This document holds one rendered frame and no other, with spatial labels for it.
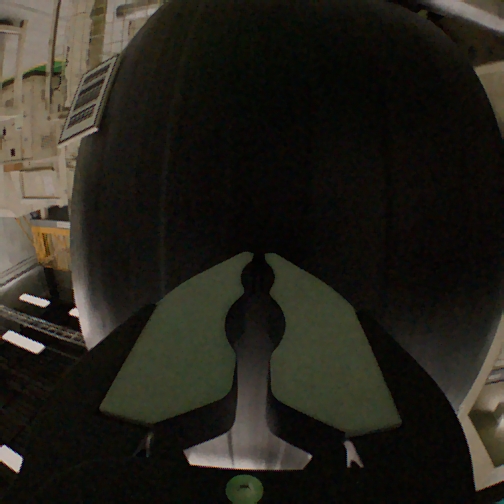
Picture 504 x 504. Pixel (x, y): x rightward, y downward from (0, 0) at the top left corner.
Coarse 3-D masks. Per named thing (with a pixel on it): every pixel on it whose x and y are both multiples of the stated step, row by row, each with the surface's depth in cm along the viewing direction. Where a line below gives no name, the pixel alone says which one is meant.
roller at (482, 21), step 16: (400, 0) 21; (416, 0) 20; (432, 0) 19; (448, 0) 19; (464, 0) 18; (480, 0) 18; (496, 0) 17; (448, 16) 21; (464, 16) 20; (480, 16) 19; (496, 16) 18; (496, 32) 20
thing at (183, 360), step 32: (256, 256) 12; (192, 288) 10; (224, 288) 10; (160, 320) 8; (192, 320) 8; (224, 320) 8; (160, 352) 7; (192, 352) 7; (224, 352) 7; (128, 384) 6; (160, 384) 6; (192, 384) 6; (224, 384) 6; (128, 416) 6; (160, 416) 6; (192, 416) 6; (224, 416) 6
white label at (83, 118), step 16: (112, 64) 16; (80, 80) 18; (96, 80) 16; (112, 80) 16; (80, 96) 17; (96, 96) 16; (80, 112) 16; (96, 112) 15; (64, 128) 17; (80, 128) 16; (96, 128) 15; (64, 144) 16
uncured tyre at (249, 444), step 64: (192, 0) 17; (256, 0) 17; (320, 0) 17; (384, 0) 20; (128, 64) 16; (192, 64) 14; (256, 64) 14; (320, 64) 14; (384, 64) 14; (448, 64) 14; (128, 128) 14; (192, 128) 14; (256, 128) 14; (320, 128) 14; (384, 128) 14; (448, 128) 14; (128, 192) 14; (192, 192) 14; (256, 192) 14; (320, 192) 14; (384, 192) 13; (448, 192) 13; (128, 256) 14; (192, 256) 14; (320, 256) 14; (384, 256) 14; (448, 256) 13; (256, 320) 14; (384, 320) 14; (448, 320) 14; (256, 384) 15; (448, 384) 15; (192, 448) 19; (256, 448) 18
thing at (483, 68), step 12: (444, 24) 32; (456, 24) 29; (456, 36) 30; (468, 36) 27; (480, 36) 25; (492, 36) 22; (468, 48) 28; (480, 48) 26; (492, 48) 23; (468, 60) 29; (480, 60) 26; (492, 60) 24; (480, 72) 29; (492, 72) 27
